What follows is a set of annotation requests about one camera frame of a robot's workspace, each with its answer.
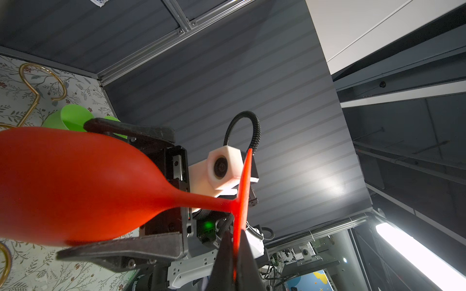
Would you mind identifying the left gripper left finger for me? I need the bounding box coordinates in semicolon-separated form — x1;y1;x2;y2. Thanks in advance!
206;232;235;291

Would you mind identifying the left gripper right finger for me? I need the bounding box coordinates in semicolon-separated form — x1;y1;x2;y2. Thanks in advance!
238;238;266;291

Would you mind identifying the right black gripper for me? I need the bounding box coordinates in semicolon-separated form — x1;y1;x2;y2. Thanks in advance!
56;118;192;273

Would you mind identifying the red wine glass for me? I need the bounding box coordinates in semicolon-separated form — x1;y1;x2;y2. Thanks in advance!
1;127;252;278

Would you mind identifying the green wine glass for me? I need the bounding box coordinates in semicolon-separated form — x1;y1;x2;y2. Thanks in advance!
104;116;127;140
41;104;94;132

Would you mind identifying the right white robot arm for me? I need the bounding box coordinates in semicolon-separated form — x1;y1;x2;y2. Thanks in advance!
57;111;268;291

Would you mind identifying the floral table mat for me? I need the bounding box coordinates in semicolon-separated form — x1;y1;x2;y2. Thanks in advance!
1;56;136;291

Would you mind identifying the gold wire glass rack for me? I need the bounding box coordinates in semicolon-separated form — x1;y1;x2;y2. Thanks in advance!
1;63;67;286

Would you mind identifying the white mesh wall basket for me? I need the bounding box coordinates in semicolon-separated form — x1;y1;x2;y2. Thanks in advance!
91;0;109;7

